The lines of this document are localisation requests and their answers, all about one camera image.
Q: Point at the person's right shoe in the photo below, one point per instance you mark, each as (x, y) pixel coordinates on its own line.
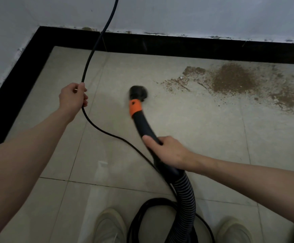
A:
(233, 231)

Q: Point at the person's shoe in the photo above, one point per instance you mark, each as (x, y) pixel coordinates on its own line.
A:
(233, 231)
(110, 225)

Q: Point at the person's left shoe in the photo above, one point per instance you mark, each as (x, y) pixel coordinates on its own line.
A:
(110, 225)

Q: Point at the person's left forearm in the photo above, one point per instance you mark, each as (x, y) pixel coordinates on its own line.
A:
(15, 174)

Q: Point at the person's left hand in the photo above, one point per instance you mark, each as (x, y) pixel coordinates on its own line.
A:
(71, 101)

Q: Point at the brown dirt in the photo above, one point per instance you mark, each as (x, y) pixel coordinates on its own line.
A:
(233, 78)

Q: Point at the person's right hand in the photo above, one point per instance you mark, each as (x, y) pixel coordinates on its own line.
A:
(172, 151)

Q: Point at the black baseboard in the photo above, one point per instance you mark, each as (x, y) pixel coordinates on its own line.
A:
(187, 48)

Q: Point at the person's right forearm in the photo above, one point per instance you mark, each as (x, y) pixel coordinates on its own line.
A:
(253, 182)

